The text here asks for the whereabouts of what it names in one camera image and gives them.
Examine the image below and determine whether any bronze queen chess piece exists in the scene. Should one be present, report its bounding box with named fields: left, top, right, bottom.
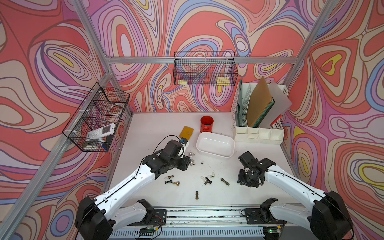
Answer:
left=221, top=178, right=230, bottom=186

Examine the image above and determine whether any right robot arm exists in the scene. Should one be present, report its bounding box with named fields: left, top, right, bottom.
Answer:
left=237, top=152, right=354, bottom=240

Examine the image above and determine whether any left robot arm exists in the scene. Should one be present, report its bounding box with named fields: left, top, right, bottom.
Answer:
left=75, top=138, right=191, bottom=240

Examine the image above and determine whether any white plastic storage box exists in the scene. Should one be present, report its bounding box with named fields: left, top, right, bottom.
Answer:
left=196, top=132, right=235, bottom=159

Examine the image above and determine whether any dark bronze piece pair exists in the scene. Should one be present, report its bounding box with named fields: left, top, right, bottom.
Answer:
left=165, top=175, right=174, bottom=184

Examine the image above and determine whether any yellow wallet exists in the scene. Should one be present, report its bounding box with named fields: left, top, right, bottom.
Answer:
left=179, top=126, right=194, bottom=141

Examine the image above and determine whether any red metal bucket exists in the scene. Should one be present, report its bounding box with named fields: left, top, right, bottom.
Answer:
left=200, top=116, right=214, bottom=133

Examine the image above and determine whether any white desk file organizer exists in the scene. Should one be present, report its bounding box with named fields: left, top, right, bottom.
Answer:
left=231, top=83, right=285, bottom=145

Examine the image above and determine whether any white remote control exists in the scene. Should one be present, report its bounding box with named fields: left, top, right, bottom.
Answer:
left=87, top=123, right=115, bottom=140

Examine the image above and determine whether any grey folder sheet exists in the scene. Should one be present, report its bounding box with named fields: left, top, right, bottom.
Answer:
left=259, top=82, right=292, bottom=129

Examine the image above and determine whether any brown cardboard folder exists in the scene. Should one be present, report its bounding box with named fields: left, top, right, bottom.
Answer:
left=247, top=77, right=275, bottom=128

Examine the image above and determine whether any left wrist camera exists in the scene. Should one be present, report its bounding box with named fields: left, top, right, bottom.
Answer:
left=178, top=138, right=189, bottom=158

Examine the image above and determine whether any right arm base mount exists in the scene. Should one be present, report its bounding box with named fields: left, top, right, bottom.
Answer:
left=244, top=208, right=287, bottom=225

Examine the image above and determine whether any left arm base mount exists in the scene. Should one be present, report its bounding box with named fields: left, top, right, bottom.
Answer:
left=130, top=209, right=167, bottom=226

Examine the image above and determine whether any black wire basket back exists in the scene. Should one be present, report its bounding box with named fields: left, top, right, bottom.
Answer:
left=173, top=50, right=238, bottom=87

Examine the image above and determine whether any black wire basket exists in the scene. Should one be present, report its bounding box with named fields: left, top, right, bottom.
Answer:
left=63, top=83, right=130, bottom=153
left=173, top=50, right=238, bottom=87

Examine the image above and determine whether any black wire basket left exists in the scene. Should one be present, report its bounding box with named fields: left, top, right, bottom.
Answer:
left=63, top=83, right=130, bottom=153

